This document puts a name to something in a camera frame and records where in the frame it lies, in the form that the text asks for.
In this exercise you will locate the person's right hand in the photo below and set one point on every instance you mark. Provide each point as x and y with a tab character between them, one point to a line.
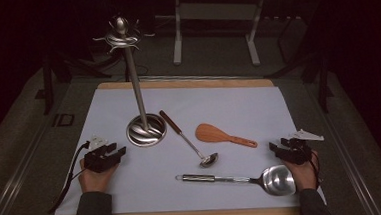
304	175

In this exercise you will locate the large steel serving spoon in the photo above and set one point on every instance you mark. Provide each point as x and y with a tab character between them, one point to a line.
278	180

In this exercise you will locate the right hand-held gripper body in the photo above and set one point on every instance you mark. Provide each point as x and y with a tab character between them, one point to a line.
299	152

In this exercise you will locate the person's left hand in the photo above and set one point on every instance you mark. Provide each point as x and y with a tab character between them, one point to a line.
94	181

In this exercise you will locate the black tripod stand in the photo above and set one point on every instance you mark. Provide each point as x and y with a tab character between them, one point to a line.
322	79
47	86

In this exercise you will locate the wooden rice paddle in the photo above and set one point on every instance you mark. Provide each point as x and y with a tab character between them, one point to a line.
210	133

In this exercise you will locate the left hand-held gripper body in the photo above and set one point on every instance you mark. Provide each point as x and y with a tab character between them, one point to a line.
98	161

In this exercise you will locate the steel utensil rack stand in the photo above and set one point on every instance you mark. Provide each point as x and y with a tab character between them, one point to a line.
133	77

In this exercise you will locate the white metal frame stand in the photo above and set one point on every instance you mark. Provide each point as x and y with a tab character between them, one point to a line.
217	10

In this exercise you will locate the white table mat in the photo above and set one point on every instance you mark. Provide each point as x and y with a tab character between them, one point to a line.
150	196

